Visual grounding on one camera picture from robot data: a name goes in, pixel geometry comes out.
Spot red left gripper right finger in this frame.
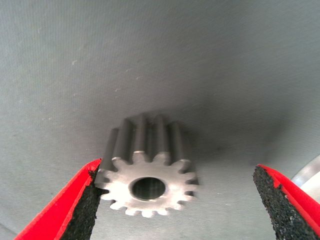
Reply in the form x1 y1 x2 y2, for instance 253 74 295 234
252 163 320 240

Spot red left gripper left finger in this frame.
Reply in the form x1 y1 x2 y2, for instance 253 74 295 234
13 157 109 240

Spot steel planetary gear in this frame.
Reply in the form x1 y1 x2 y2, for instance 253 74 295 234
94 112 200 218

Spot round metal carrier plate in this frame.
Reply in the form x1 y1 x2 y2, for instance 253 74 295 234
290 154 320 205

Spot dark grey table cloth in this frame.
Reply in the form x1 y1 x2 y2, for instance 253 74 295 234
0 0 320 240

